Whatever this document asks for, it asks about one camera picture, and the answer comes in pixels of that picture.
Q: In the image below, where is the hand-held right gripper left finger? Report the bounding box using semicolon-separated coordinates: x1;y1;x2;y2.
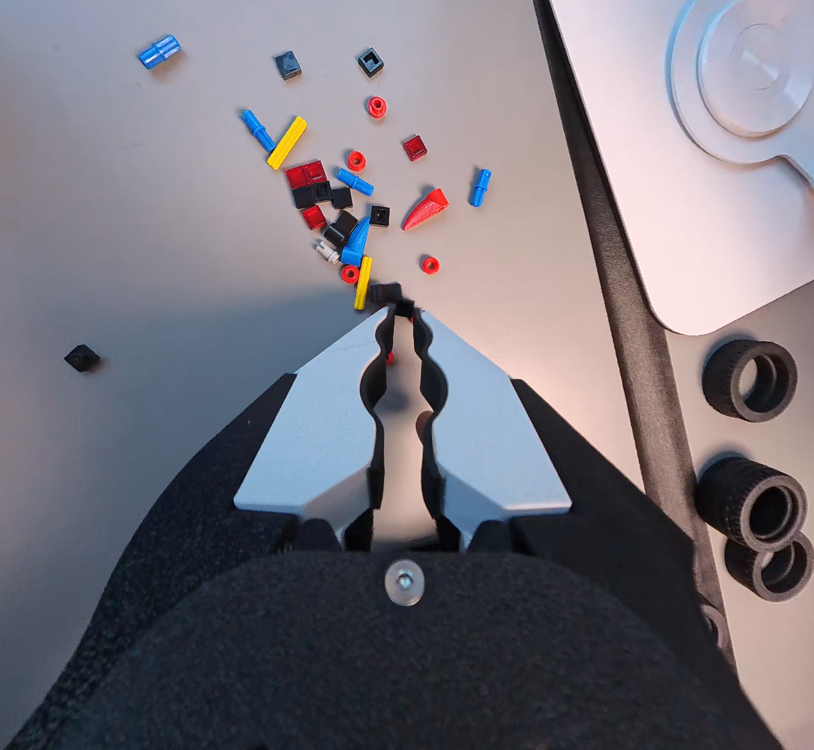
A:
234;307;396;552

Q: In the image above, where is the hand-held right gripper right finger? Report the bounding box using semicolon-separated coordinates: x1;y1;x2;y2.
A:
412;310;572;552

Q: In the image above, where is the pile of colourful lego pieces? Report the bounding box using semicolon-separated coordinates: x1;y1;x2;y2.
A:
137;34;493;318

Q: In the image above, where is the white book stand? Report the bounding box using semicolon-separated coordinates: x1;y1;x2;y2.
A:
531;0;814;337

